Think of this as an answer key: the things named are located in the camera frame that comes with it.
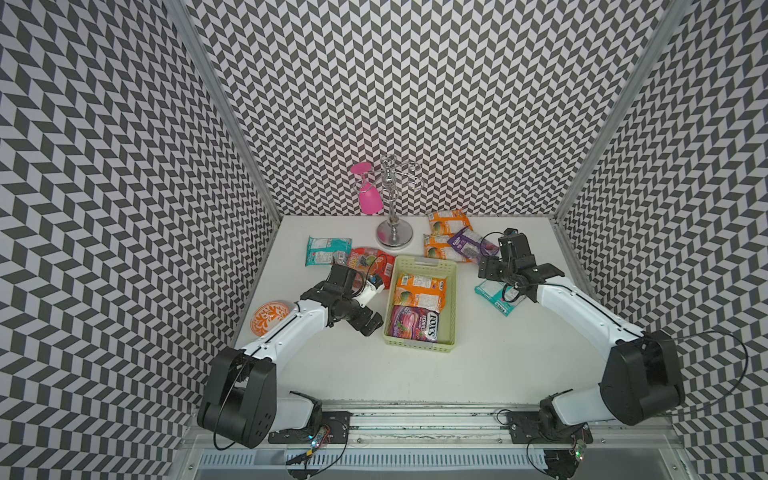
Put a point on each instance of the orange Fox's candy bag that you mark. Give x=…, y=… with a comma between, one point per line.
x=420, y=291

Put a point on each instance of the pink purple Fox's candy bag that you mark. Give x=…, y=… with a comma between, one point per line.
x=414, y=323

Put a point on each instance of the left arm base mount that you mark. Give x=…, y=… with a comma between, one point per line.
x=302, y=419

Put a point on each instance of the orange candy bag under purple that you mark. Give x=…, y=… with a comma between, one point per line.
x=438, y=247

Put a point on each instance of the pink plastic wine glass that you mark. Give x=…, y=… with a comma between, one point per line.
x=369, y=198

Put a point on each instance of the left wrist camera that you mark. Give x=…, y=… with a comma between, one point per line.
x=372, y=287

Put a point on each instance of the teal Fox's candy bag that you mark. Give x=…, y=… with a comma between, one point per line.
x=502, y=297

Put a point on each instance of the orange candy bag at wall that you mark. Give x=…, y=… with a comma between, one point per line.
x=447, y=222

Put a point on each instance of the light green plastic basket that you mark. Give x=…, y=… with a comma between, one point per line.
x=447, y=317

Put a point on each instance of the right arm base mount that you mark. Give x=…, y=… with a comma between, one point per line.
x=543, y=426

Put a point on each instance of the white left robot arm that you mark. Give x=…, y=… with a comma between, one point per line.
x=241, y=402

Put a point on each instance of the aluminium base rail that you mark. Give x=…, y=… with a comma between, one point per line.
x=395, y=440

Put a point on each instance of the orange patterned plate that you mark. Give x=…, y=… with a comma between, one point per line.
x=267, y=316

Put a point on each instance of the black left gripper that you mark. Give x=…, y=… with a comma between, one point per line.
x=372, y=323

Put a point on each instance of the teal candy bag left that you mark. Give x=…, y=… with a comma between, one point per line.
x=327, y=251

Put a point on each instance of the chrome glass holder stand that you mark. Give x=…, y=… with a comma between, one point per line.
x=396, y=174

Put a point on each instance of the red 100 candy bag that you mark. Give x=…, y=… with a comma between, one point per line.
x=372, y=262

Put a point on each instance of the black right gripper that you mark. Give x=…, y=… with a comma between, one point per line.
x=488, y=264

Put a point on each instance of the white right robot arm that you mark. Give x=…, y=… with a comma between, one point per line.
x=641, y=376

